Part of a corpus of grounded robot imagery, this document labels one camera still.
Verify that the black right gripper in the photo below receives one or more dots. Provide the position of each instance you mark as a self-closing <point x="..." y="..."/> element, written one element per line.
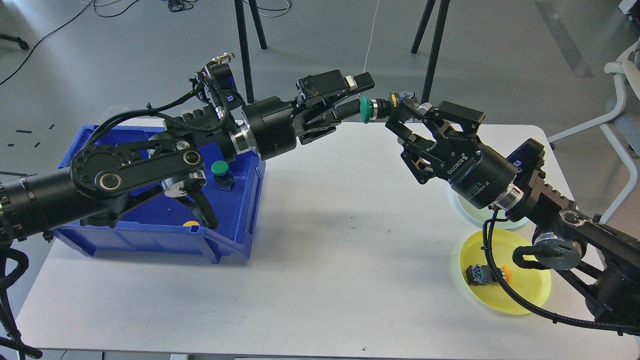
<point x="473" y="170"/>

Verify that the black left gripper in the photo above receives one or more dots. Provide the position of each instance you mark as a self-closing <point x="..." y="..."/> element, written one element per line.
<point x="272" y="126"/>

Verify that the green push button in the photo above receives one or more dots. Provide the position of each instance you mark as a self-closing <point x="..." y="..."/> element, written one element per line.
<point x="224" y="180"/>
<point x="378" y="110"/>

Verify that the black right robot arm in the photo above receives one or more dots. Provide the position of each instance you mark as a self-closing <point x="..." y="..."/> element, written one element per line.
<point x="599" y="261"/>

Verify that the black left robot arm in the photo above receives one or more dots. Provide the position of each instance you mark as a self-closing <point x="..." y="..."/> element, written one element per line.
<point x="137" y="155"/>

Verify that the light green plate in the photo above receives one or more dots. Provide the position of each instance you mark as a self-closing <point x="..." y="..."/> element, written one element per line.
<point x="480" y="215"/>

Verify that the yellow plate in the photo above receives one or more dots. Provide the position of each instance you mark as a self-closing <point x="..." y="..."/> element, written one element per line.
<point x="533" y="285"/>

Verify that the black tripod right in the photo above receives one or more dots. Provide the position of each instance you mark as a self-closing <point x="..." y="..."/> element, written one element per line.
<point x="435" y="47"/>

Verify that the black tripod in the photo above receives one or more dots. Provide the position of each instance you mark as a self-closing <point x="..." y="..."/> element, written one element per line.
<point x="244" y="43"/>
<point x="435" y="47"/>

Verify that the black tripod left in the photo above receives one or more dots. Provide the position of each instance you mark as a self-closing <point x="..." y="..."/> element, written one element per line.
<point x="244" y="43"/>

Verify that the blue plastic bin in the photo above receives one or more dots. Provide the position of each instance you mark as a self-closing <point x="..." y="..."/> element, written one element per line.
<point x="159" y="224"/>

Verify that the black stand foot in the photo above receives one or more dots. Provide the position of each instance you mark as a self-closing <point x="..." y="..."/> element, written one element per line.
<point x="22" y="44"/>

